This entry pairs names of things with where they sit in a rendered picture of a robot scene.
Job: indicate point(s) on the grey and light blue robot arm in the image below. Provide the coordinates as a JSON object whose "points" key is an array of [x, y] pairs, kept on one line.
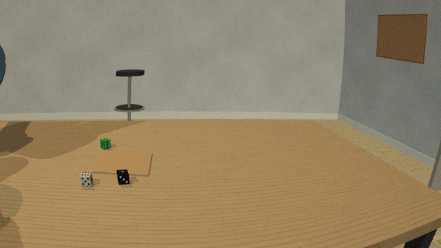
{"points": [[2, 64]]}

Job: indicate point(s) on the green die with white pips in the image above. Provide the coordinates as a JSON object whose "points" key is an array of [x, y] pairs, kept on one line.
{"points": [[105, 143]]}

